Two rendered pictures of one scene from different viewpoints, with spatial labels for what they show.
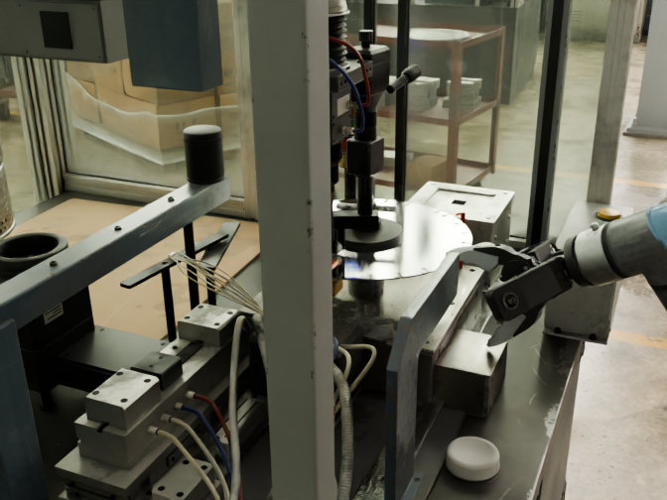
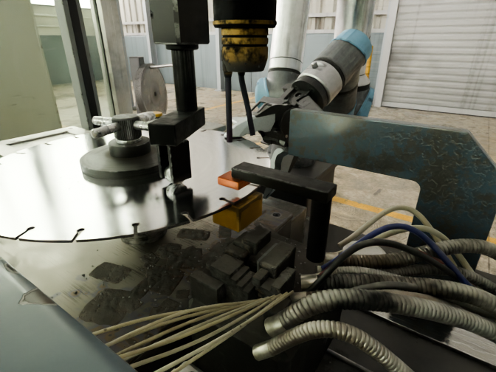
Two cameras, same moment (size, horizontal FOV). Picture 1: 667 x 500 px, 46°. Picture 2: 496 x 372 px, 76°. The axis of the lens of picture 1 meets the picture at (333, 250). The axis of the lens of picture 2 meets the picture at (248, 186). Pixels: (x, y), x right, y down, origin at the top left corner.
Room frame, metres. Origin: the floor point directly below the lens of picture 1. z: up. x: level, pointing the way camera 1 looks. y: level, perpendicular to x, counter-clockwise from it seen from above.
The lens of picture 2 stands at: (0.96, 0.27, 1.08)
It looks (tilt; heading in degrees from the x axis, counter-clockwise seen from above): 25 degrees down; 281
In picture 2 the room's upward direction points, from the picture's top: straight up
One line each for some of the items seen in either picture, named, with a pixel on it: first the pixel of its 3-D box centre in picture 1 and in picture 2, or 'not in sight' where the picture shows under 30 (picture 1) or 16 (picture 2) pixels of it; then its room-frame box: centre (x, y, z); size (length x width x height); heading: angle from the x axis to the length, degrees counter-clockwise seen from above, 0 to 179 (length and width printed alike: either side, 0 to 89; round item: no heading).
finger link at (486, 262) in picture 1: (479, 251); (242, 122); (1.06, -0.21, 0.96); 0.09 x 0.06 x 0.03; 51
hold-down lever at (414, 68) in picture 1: (392, 77); not in sight; (1.10, -0.09, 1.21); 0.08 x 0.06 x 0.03; 156
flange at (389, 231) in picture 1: (366, 226); (131, 150); (1.16, -0.05, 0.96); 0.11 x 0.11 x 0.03
